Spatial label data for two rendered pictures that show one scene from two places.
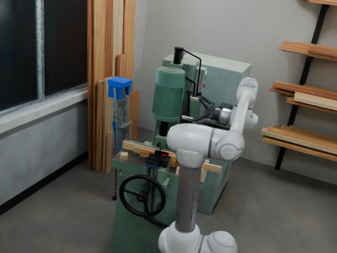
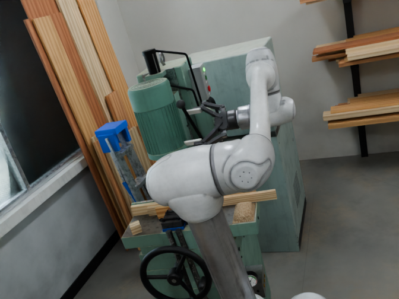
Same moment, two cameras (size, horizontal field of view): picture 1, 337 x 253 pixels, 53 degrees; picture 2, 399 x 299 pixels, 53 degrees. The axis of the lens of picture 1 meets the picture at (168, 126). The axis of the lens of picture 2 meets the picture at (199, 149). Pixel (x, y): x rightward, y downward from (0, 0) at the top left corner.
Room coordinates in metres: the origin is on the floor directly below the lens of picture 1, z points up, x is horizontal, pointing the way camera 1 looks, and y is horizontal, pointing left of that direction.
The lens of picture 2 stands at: (0.41, -0.23, 1.79)
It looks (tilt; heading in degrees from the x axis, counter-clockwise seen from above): 21 degrees down; 4
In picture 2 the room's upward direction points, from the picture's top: 16 degrees counter-clockwise
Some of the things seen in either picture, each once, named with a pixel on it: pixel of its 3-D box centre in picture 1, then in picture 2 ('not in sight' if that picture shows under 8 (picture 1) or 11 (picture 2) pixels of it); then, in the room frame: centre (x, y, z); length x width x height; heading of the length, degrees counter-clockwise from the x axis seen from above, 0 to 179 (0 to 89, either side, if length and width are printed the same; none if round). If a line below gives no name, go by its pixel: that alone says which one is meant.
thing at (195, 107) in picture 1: (194, 107); (208, 123); (2.19, -0.16, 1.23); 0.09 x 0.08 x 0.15; 169
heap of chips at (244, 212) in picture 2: (197, 171); (243, 209); (1.87, -0.22, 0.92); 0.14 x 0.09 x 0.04; 169
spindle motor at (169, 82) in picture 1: (168, 94); (158, 119); (2.01, 0.03, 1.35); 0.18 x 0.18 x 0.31
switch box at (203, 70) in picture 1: (199, 79); (199, 82); (2.29, -0.17, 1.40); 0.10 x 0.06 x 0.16; 169
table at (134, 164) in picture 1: (158, 170); (189, 228); (1.89, 0.02, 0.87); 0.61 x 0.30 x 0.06; 79
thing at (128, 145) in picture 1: (164, 154); (192, 202); (2.02, 0.00, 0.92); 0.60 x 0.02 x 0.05; 79
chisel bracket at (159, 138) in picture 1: (162, 139); not in sight; (2.02, 0.02, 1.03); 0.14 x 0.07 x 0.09; 169
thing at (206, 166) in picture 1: (176, 159); (209, 203); (1.98, -0.08, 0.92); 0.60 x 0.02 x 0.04; 79
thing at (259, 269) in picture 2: not in sight; (255, 281); (1.82, -0.20, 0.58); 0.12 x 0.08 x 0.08; 169
